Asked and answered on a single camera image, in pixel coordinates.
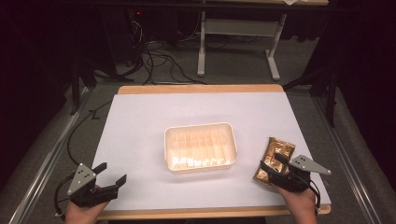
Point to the white plastic container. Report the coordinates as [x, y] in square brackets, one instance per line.
[200, 146]

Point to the wooden table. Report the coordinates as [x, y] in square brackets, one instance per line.
[199, 89]

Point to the person's right hand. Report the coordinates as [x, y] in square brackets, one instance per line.
[298, 203]

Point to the metal floor rail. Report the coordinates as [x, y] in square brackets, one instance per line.
[53, 155]
[345, 161]

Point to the white table mat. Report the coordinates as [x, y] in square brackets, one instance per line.
[140, 140]

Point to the golden foil packet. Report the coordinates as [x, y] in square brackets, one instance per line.
[280, 149]
[261, 178]

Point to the person's left hand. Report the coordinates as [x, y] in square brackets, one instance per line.
[81, 214]

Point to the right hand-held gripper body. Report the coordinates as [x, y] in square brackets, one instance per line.
[299, 174]

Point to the black metal stand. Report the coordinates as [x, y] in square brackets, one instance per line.
[76, 87]
[331, 93]

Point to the black computer tower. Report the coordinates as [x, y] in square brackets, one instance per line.
[135, 37]

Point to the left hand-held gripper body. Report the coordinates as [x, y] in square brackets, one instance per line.
[81, 179]

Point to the white metal desk frame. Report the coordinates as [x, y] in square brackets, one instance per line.
[202, 46]

